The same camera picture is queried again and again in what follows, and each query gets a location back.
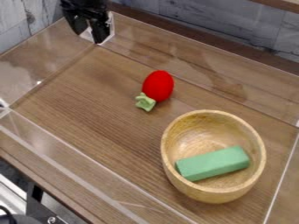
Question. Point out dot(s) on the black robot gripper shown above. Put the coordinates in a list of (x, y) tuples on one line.
[(76, 10)]

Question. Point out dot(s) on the red plush fruit green stem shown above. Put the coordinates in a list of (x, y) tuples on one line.
[(156, 90)]

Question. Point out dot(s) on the round wooden bowl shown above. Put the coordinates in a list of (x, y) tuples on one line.
[(203, 131)]

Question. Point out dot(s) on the green rectangular block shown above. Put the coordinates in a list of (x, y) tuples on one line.
[(212, 164)]

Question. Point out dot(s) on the black table leg frame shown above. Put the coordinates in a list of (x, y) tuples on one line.
[(46, 209)]

